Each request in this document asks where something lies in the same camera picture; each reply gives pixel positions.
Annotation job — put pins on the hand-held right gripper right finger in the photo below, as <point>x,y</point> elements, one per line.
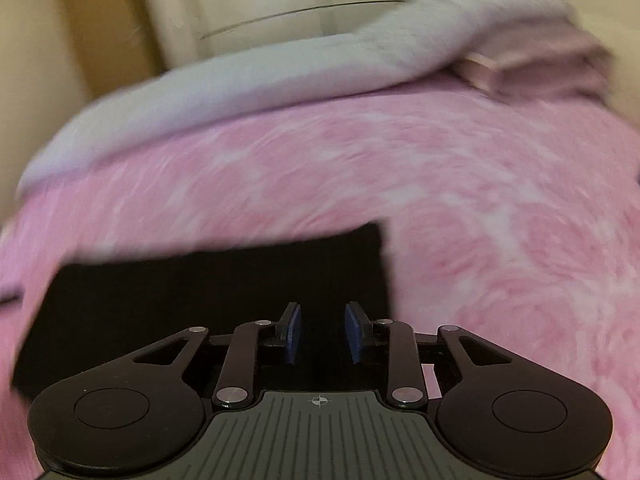
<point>354,332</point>

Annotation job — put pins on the black garment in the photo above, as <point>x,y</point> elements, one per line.
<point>200,290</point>

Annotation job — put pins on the lilac ribbed quilt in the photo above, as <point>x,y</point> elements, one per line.
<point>250,90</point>

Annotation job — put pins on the brown wooden door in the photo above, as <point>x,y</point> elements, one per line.
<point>100,25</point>

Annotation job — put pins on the pink floral blanket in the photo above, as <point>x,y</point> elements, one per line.
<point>475,210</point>

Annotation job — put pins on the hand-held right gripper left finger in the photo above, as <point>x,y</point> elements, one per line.
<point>295,330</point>

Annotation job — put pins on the purple pillow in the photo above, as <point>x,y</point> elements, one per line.
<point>550,70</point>

